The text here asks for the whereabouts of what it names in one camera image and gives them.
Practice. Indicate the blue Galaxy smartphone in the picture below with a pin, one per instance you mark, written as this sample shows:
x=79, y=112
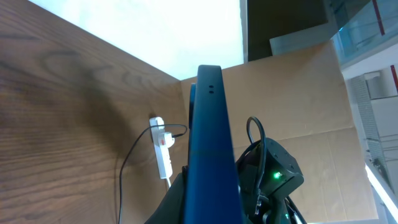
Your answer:
x=212, y=194

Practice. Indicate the white power strip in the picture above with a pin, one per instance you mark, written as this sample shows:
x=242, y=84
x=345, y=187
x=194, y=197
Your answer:
x=162, y=140

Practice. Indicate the brown cardboard panel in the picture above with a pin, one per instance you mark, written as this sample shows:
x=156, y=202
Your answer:
x=302, y=102

